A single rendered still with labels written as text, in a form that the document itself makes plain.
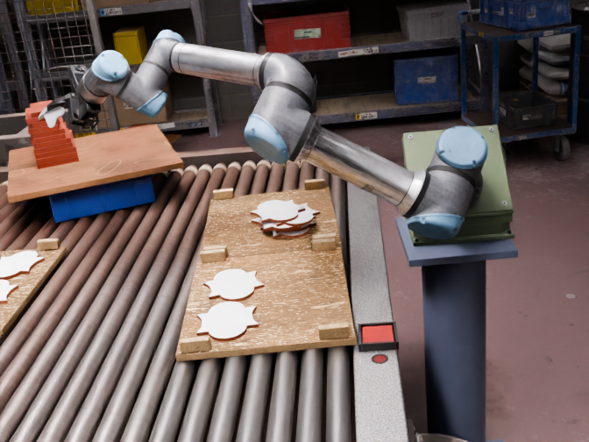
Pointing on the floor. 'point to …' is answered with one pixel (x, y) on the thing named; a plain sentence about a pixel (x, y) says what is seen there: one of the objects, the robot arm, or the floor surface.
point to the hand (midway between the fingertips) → (66, 118)
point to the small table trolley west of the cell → (561, 148)
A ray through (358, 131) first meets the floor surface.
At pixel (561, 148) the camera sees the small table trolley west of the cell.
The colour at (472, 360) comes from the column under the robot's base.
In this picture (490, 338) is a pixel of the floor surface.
